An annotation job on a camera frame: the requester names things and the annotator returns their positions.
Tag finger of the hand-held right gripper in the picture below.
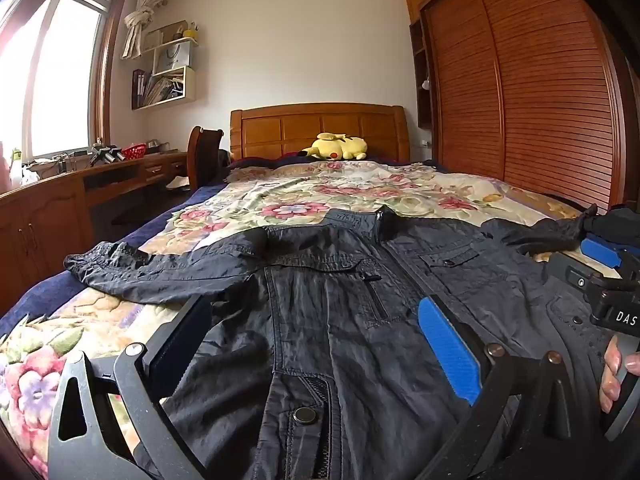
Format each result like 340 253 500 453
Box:
546 252 608 306
580 232 640 281

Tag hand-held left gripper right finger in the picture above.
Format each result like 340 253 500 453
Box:
415 294 626 480

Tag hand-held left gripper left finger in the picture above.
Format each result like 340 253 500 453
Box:
47 294 216 480

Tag dark navy jacket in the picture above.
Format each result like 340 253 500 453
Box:
64 204 640 480

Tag person's right hand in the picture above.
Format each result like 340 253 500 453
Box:
598 335 640 413

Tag wooden desk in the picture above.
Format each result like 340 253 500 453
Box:
0 151 192 306

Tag wooden louvered wardrobe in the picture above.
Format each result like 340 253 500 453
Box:
402 0 640 213

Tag wooden chair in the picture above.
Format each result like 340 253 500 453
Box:
187 126 225 193

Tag floral blanket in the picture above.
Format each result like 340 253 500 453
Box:
0 160 616 461

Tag yellow plush toy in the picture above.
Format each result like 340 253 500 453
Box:
297 132 369 162

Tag wooden bed headboard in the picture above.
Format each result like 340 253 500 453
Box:
230 103 411 163

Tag pink bottle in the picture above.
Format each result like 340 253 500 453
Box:
0 142 13 192

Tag dark binders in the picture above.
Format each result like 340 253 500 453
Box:
132 69 149 110

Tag white paper bag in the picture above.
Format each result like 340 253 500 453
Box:
152 40 193 76

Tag wooden framed window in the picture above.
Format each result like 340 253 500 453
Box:
0 0 127 161

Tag tied cream curtain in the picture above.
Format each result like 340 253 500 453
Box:
121 0 166 60

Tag white wall shelf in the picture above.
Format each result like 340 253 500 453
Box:
131 35 199 111

